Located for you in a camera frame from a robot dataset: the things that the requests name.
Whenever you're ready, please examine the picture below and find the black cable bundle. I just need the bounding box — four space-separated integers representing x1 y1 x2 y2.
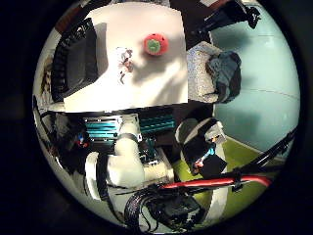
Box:
124 184 206 232

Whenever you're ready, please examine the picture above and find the black plastic container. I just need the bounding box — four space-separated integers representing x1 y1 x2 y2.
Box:
51 18 100 103

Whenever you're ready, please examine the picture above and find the teal ribbed rack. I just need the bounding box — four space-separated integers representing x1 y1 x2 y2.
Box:
83 115 177 139

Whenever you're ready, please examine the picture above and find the grey cloth pile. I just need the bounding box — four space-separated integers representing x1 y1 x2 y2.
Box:
186 41 226 105

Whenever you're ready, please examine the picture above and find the red cable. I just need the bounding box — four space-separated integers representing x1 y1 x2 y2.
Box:
159 175 273 191

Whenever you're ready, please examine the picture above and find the black tripod pole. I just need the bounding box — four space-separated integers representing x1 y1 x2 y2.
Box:
232 126 298 174

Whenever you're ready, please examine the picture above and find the red round plush toy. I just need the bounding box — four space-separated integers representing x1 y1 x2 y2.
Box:
143 32 170 57

